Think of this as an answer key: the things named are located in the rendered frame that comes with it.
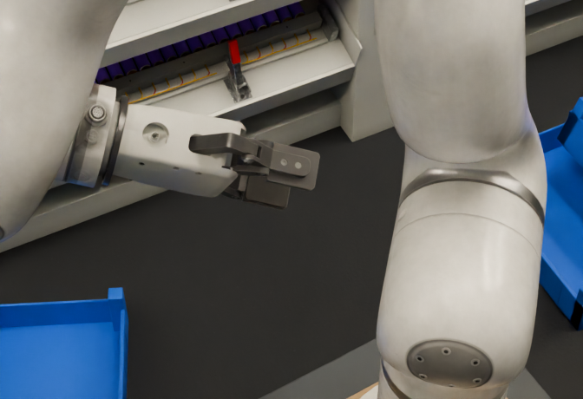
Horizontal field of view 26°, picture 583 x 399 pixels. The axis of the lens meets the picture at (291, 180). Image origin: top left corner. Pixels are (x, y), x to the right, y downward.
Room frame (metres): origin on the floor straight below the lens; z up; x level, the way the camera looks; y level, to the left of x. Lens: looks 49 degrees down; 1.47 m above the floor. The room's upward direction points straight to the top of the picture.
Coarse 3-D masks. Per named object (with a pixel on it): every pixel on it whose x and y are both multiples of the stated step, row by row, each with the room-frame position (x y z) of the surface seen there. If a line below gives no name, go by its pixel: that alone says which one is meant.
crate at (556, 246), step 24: (552, 144) 1.32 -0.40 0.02; (552, 168) 1.28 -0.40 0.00; (576, 168) 1.28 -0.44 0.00; (552, 192) 1.23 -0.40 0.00; (576, 192) 1.23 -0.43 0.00; (552, 216) 1.19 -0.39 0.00; (576, 216) 1.19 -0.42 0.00; (552, 240) 1.14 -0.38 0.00; (576, 240) 1.14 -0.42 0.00; (552, 264) 1.10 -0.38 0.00; (576, 264) 1.10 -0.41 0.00; (552, 288) 1.04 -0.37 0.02; (576, 288) 1.06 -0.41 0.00; (576, 312) 0.99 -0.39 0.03
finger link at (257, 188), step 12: (240, 180) 0.72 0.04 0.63; (252, 180) 0.72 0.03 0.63; (264, 180) 0.72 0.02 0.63; (240, 192) 0.71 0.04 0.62; (252, 192) 0.71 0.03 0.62; (264, 192) 0.71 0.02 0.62; (276, 192) 0.71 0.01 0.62; (288, 192) 0.72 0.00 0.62; (264, 204) 0.70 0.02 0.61; (276, 204) 0.71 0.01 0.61
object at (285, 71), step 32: (320, 0) 1.44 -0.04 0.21; (224, 32) 1.35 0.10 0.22; (256, 32) 1.36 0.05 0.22; (288, 32) 1.36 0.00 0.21; (320, 32) 1.39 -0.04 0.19; (352, 32) 1.35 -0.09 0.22; (128, 64) 1.29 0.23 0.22; (160, 64) 1.29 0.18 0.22; (192, 64) 1.29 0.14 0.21; (224, 64) 1.32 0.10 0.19; (256, 64) 1.32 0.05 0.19; (288, 64) 1.33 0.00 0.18; (320, 64) 1.34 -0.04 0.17; (352, 64) 1.34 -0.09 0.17; (128, 96) 1.25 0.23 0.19; (160, 96) 1.25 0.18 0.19; (192, 96) 1.26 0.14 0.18; (224, 96) 1.27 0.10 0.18; (256, 96) 1.27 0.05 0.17; (288, 96) 1.30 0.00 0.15
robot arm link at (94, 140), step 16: (96, 96) 0.71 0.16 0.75; (112, 96) 0.71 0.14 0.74; (96, 112) 0.69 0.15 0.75; (112, 112) 0.70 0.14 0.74; (80, 128) 0.68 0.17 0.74; (96, 128) 0.68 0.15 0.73; (112, 128) 0.69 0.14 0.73; (80, 144) 0.67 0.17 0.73; (96, 144) 0.67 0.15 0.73; (112, 144) 0.68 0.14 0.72; (80, 160) 0.66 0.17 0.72; (96, 160) 0.66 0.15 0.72; (80, 176) 0.66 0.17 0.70; (96, 176) 0.66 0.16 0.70
